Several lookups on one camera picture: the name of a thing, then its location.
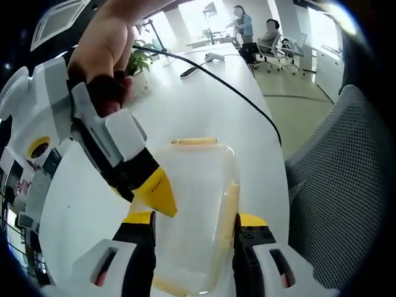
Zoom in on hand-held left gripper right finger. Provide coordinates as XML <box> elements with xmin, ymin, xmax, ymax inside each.
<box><xmin>231</xmin><ymin>212</ymin><xmax>341</xmax><ymax>297</ymax></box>

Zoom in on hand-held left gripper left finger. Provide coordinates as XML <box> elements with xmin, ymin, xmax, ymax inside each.
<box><xmin>71</xmin><ymin>211</ymin><xmax>157</xmax><ymax>297</ymax></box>

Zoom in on clear plastic box yellow buckle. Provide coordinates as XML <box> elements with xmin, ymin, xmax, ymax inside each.
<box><xmin>127</xmin><ymin>136</ymin><xmax>241</xmax><ymax>295</ymax></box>

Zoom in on person's right hand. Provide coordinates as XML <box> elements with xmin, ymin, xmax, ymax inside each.
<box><xmin>66</xmin><ymin>0</ymin><xmax>147</xmax><ymax>118</ymax></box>

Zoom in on green potted plant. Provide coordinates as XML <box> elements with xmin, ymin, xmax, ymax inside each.
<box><xmin>124</xmin><ymin>39</ymin><xmax>156</xmax><ymax>97</ymax></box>

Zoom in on ceiling air vent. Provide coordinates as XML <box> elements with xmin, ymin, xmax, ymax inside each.
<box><xmin>30</xmin><ymin>0</ymin><xmax>91</xmax><ymax>52</ymax></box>

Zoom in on black remote control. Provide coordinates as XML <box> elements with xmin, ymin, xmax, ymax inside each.
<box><xmin>179</xmin><ymin>66</ymin><xmax>199</xmax><ymax>79</ymax></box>

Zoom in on black tripod stand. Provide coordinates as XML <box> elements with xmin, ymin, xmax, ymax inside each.
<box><xmin>139</xmin><ymin>18</ymin><xmax>170</xmax><ymax>54</ymax></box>

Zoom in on white mesh office chair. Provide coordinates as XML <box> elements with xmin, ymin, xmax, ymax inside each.
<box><xmin>283</xmin><ymin>84</ymin><xmax>396</xmax><ymax>290</ymax></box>

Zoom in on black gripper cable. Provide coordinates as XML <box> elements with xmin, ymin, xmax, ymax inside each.
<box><xmin>132</xmin><ymin>45</ymin><xmax>283</xmax><ymax>147</ymax></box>

